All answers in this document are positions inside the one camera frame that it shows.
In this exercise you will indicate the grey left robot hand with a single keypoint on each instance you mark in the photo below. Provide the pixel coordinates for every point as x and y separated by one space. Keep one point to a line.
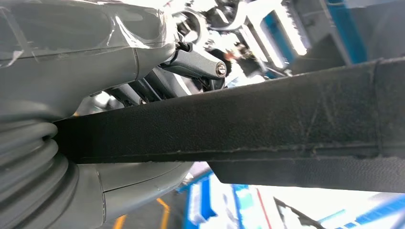
79 72

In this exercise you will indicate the blue metal shelf rack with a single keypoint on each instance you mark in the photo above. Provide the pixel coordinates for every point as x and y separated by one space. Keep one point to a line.
205 199

